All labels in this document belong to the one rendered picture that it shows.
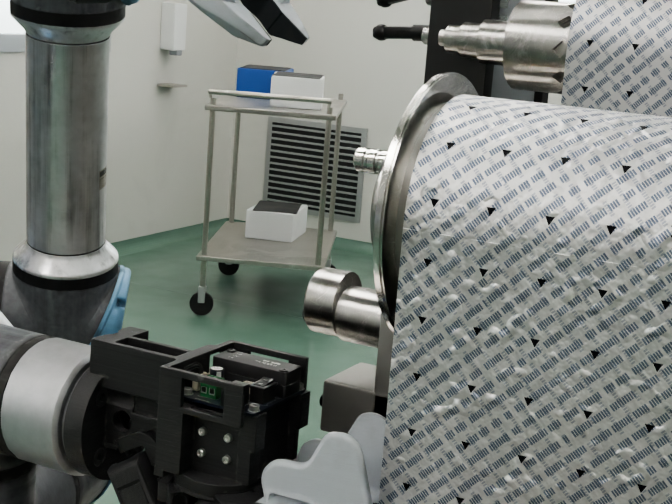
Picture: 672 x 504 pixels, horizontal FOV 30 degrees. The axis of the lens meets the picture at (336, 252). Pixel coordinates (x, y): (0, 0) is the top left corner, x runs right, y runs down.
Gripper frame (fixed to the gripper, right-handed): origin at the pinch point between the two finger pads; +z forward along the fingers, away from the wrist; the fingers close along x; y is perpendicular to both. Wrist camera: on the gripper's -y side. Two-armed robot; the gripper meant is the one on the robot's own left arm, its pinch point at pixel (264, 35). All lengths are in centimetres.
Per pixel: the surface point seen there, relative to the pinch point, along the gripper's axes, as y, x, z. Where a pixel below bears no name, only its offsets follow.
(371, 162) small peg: 0.3, -1.0, 10.1
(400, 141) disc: 4.6, -6.3, 11.9
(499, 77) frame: -0.9, 31.5, 4.1
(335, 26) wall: -205, 545, -206
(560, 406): 2.1, -6.7, 26.6
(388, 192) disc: 2.8, -7.4, 13.5
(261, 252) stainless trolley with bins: -239, 390, -105
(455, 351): -0.3, -6.7, 21.4
